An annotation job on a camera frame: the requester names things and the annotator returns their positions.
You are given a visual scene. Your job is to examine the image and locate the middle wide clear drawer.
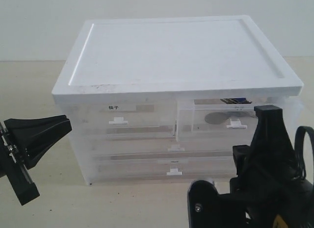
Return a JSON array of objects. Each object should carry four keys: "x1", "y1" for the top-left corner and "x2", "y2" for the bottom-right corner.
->
[{"x1": 86, "y1": 138, "x2": 232, "y2": 160}]

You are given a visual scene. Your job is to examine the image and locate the key bunch with blue tag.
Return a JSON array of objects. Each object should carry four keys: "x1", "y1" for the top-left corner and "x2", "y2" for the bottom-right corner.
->
[{"x1": 205, "y1": 98, "x2": 257, "y2": 125}]

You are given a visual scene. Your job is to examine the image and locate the bottom wide clear drawer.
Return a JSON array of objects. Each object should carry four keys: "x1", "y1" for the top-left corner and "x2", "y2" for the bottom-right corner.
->
[{"x1": 86, "y1": 156, "x2": 236, "y2": 183}]

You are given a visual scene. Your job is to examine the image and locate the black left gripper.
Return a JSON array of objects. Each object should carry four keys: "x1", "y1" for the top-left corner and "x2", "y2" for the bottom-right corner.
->
[{"x1": 0, "y1": 115, "x2": 72, "y2": 205}]

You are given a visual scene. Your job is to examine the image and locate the wide clear drawer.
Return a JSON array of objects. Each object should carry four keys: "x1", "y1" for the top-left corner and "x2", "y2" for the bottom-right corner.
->
[
  {"x1": 86, "y1": 138, "x2": 232, "y2": 160},
  {"x1": 86, "y1": 156, "x2": 236, "y2": 183}
]

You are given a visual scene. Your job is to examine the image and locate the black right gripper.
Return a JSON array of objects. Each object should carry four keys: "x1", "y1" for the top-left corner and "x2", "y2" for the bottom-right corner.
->
[{"x1": 187, "y1": 105, "x2": 314, "y2": 228}]

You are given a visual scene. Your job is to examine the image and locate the translucent plastic drawer cabinet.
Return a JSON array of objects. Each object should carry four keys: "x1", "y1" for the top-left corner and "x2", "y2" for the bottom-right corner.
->
[{"x1": 52, "y1": 16, "x2": 303, "y2": 185}]

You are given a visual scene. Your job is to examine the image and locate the black right camera cable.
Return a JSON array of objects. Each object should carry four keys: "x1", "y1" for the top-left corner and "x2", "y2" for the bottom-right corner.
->
[{"x1": 293, "y1": 126, "x2": 314, "y2": 179}]

